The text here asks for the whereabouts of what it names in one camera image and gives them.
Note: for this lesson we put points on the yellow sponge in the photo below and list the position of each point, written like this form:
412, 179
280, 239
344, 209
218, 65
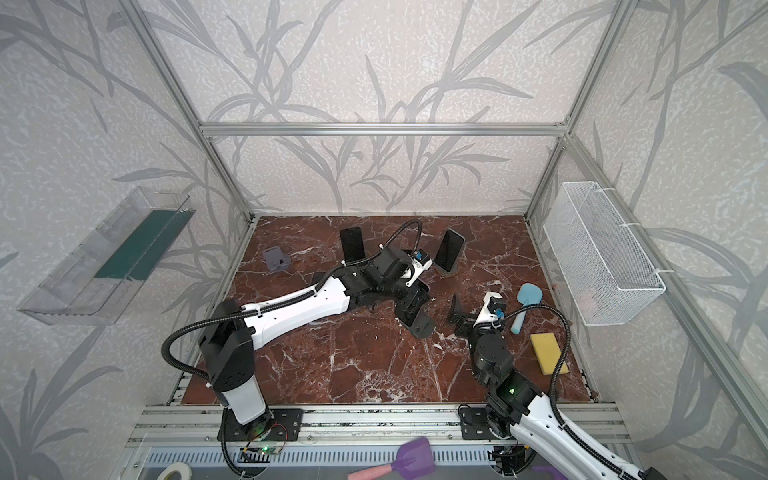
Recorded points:
546, 350

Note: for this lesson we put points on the black phone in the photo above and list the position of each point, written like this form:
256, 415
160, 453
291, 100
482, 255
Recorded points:
409, 309
352, 243

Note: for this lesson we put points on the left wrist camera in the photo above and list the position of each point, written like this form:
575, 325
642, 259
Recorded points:
420, 262

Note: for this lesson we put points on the purple pink toy shovel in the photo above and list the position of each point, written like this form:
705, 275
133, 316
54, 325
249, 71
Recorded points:
413, 460

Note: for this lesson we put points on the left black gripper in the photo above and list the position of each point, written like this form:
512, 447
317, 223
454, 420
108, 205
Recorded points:
411, 298

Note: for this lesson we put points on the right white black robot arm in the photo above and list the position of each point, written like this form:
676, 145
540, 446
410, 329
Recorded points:
516, 407

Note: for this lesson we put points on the white tape roll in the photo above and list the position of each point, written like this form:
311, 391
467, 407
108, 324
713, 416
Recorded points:
176, 471

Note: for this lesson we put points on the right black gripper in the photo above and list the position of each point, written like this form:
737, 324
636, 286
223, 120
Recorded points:
471, 321

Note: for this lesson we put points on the white wire mesh basket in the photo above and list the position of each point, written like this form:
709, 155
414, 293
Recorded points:
608, 274

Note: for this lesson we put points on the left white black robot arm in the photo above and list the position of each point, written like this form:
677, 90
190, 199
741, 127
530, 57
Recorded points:
220, 350

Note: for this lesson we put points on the grey phone stand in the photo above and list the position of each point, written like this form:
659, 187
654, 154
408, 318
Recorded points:
275, 259

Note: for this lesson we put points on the clear plastic wall shelf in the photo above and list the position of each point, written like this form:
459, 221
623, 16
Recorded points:
94, 284

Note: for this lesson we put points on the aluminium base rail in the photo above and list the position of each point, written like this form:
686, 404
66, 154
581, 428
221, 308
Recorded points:
328, 435

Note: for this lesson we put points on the back right blue phone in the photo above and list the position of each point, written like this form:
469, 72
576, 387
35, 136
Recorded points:
450, 248

